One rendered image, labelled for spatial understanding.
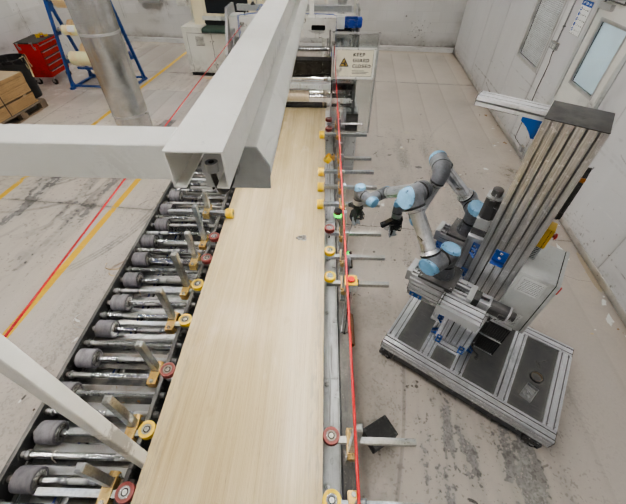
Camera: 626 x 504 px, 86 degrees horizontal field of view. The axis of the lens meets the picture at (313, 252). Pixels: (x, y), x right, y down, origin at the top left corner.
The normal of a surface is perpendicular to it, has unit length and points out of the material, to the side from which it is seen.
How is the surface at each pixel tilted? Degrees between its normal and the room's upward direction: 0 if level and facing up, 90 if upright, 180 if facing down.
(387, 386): 0
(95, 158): 90
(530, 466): 0
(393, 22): 90
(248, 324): 0
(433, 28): 90
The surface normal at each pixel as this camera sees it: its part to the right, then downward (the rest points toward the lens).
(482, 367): 0.00, -0.70
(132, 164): -0.03, 0.71
